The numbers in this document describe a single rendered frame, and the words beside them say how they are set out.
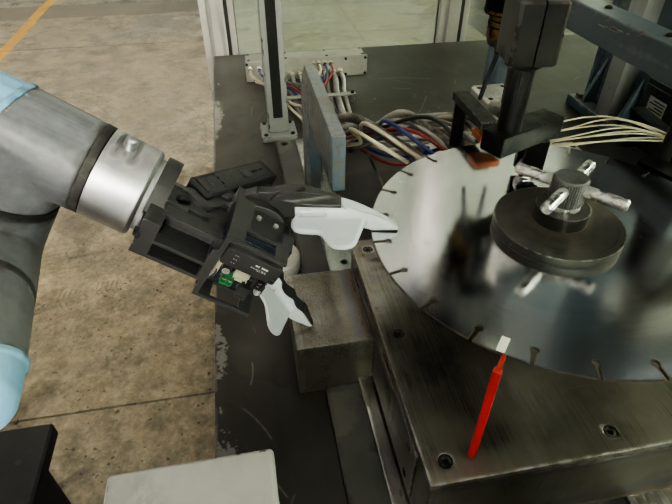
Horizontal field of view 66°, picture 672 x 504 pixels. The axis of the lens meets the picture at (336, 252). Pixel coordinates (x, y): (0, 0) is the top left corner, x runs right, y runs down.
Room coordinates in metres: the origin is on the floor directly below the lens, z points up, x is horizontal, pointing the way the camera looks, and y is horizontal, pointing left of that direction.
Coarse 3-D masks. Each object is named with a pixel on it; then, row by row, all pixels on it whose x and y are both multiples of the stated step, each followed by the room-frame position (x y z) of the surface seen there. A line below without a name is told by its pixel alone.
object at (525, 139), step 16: (512, 80) 0.43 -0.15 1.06; (528, 80) 0.43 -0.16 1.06; (512, 96) 0.43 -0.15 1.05; (528, 96) 0.43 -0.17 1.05; (512, 112) 0.43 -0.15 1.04; (544, 112) 0.48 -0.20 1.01; (496, 128) 0.44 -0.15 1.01; (512, 128) 0.43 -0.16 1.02; (528, 128) 0.44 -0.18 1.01; (544, 128) 0.45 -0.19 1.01; (560, 128) 0.46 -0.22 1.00; (480, 144) 0.44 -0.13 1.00; (496, 144) 0.42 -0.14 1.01; (512, 144) 0.43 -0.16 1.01; (528, 144) 0.44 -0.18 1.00; (544, 144) 0.45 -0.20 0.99; (528, 160) 0.45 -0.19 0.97; (544, 160) 0.45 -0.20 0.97
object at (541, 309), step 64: (384, 192) 0.43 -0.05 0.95; (448, 192) 0.43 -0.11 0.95; (640, 192) 0.43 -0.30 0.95; (384, 256) 0.34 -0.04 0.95; (448, 256) 0.34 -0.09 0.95; (512, 256) 0.34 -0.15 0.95; (640, 256) 0.34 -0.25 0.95; (448, 320) 0.26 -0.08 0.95; (512, 320) 0.26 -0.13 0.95; (576, 320) 0.26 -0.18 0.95; (640, 320) 0.26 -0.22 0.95
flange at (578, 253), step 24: (528, 192) 0.42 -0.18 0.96; (504, 216) 0.38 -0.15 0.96; (528, 216) 0.38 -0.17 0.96; (552, 216) 0.36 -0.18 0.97; (576, 216) 0.36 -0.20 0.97; (600, 216) 0.38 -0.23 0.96; (504, 240) 0.35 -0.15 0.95; (528, 240) 0.34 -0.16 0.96; (552, 240) 0.34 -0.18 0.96; (576, 240) 0.34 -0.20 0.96; (600, 240) 0.34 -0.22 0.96; (624, 240) 0.35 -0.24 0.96; (552, 264) 0.32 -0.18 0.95; (576, 264) 0.32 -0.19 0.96; (600, 264) 0.32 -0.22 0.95
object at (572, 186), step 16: (592, 160) 0.41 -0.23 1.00; (528, 176) 0.39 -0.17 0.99; (544, 176) 0.39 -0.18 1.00; (560, 176) 0.37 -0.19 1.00; (576, 176) 0.37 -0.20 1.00; (560, 192) 0.36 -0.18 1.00; (576, 192) 0.36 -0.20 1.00; (592, 192) 0.36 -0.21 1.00; (544, 208) 0.34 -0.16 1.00; (560, 208) 0.36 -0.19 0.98; (576, 208) 0.36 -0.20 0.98; (624, 208) 0.34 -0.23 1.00
